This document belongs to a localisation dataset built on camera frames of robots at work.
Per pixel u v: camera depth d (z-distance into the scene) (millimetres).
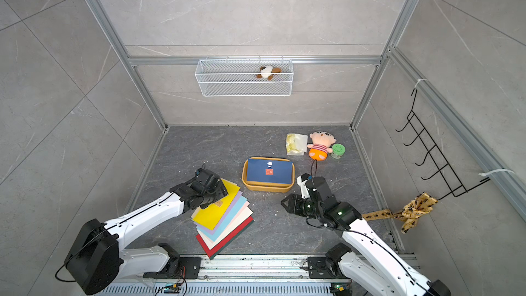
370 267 553
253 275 730
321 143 1040
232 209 874
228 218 849
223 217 849
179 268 709
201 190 647
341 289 701
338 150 1028
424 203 647
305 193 685
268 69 878
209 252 767
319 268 726
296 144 1070
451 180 605
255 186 918
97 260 404
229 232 813
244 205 885
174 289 715
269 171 953
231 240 798
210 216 842
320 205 564
